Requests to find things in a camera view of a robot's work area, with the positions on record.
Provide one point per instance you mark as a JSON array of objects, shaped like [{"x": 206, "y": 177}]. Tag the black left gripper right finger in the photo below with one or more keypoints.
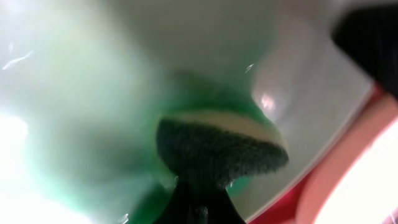
[{"x": 216, "y": 207}]

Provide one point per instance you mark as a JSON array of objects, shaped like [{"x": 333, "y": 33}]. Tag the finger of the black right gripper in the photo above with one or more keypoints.
[{"x": 368, "y": 36}]

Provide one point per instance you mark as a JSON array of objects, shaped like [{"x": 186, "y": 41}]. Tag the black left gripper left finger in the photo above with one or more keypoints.
[{"x": 181, "y": 208}]

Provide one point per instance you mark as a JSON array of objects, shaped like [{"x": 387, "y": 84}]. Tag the green yellow sponge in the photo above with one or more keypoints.
[{"x": 209, "y": 149}]

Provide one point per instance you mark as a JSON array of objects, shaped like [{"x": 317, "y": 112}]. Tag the white plate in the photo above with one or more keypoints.
[{"x": 83, "y": 84}]

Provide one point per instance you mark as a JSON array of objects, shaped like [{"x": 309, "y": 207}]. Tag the red plastic tray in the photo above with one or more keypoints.
[{"x": 303, "y": 202}]

